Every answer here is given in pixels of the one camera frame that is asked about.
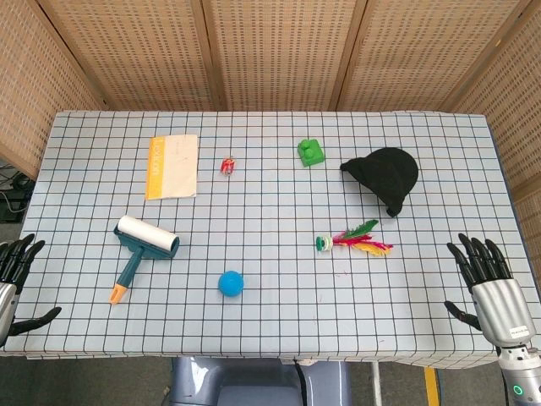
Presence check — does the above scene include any black and silver left hand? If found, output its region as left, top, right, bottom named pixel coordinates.
left=0, top=233, right=63, bottom=346

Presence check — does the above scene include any black and silver right hand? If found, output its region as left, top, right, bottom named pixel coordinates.
left=444, top=233, right=538, bottom=348

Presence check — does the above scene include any colourful feather shuttlecock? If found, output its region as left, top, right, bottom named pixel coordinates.
left=314, top=218, right=394, bottom=259

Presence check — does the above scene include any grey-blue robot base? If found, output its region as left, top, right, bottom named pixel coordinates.
left=168, top=356, right=352, bottom=406

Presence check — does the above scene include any yellow floor tape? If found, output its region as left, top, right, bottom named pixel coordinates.
left=424, top=366, right=441, bottom=406

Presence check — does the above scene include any white table leg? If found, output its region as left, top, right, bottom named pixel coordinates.
left=370, top=362, right=383, bottom=406

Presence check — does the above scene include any teal lint roller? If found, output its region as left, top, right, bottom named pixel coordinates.
left=108, top=214, right=181, bottom=305

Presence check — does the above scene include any black knit hat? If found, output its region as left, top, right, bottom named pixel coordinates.
left=340, top=146, right=420, bottom=218

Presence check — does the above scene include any woven folding screen panel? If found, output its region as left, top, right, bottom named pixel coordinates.
left=36, top=0, right=223, bottom=112
left=443, top=0, right=541, bottom=272
left=189, top=0, right=369, bottom=112
left=336, top=0, right=527, bottom=112
left=0, top=0, right=106, bottom=181

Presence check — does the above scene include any yellow and white booklet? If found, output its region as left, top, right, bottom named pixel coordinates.
left=145, top=134, right=199, bottom=201

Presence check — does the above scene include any blue ball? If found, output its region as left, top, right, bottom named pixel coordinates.
left=217, top=270, right=246, bottom=299

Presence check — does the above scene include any green toy building block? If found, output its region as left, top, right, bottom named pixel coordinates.
left=297, top=138, right=326, bottom=169

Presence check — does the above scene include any light blue checked tablecloth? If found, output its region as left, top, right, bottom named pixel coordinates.
left=0, top=110, right=519, bottom=369

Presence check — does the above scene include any black cable bundle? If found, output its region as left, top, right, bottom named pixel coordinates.
left=0, top=159, right=36, bottom=223

